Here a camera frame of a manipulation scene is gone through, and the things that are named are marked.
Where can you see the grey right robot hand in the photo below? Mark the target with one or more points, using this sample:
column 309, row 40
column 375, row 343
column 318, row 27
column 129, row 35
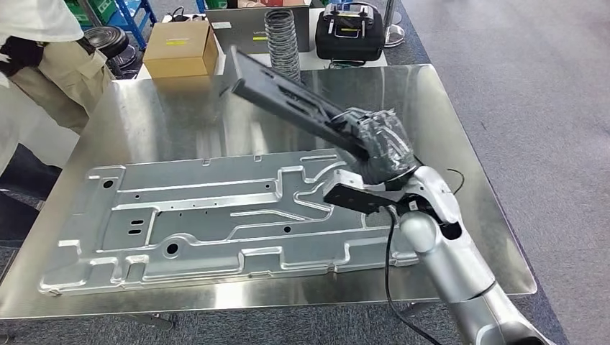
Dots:
column 386, row 143

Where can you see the black plastic panel part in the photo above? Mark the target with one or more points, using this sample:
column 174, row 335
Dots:
column 286, row 97

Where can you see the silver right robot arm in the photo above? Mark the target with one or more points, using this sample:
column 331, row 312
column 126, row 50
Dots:
column 452, row 266

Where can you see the stainless steel workbench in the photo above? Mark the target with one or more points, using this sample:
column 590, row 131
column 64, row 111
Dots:
column 143, row 124

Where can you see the blue metal shelf rack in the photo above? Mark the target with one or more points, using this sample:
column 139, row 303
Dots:
column 138, row 19

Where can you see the black carry case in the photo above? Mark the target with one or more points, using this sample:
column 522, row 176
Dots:
column 350, row 43

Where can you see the white table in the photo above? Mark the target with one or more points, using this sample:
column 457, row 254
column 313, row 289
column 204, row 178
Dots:
column 310, row 59

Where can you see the stamped silver metal plate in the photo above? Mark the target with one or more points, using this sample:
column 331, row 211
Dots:
column 214, row 224

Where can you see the brown cardboard box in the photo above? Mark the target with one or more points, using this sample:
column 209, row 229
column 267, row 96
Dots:
column 176, row 52

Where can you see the black round stool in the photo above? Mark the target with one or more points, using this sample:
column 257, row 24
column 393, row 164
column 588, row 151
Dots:
column 107, row 43

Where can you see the green plastic crate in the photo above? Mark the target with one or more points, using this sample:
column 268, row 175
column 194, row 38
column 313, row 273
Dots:
column 95, row 12

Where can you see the person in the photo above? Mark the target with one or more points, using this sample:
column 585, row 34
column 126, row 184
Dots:
column 62, row 81

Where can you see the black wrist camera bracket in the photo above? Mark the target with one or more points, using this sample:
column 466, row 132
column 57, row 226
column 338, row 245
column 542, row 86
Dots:
column 357, row 200

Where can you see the chrome stand post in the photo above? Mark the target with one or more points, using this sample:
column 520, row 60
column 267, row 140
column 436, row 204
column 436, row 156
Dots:
column 393, row 28

